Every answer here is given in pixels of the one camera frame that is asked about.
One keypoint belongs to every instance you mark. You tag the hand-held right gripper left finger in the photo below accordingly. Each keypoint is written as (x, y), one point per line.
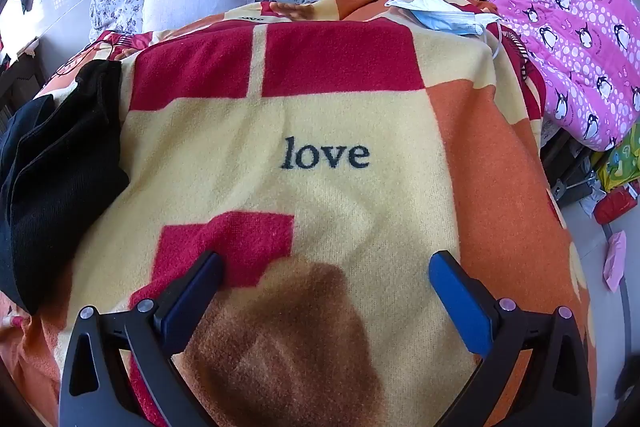
(197, 302)

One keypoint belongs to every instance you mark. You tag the pink packet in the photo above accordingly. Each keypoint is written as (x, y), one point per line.
(615, 257)

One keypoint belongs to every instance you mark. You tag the black pants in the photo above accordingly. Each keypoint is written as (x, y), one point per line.
(55, 167)

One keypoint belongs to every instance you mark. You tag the dark wooden cabinet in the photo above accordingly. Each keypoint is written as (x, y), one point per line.
(20, 82)

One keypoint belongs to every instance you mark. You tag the dark bed frame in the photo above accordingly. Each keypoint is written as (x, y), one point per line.
(570, 167)

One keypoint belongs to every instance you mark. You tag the green yellow plastic bag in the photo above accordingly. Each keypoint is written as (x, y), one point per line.
(622, 162)

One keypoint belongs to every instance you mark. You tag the checked fleece blanket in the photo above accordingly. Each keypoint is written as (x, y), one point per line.
(325, 217)

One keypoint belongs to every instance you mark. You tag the red plastic bag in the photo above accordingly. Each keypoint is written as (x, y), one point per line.
(615, 207)

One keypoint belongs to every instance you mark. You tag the blue face mask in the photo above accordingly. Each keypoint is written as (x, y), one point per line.
(440, 19)

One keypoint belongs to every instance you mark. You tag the pink penguin print quilt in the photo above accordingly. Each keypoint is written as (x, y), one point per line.
(550, 7)

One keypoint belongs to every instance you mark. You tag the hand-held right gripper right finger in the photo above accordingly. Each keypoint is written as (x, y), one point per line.
(460, 302)

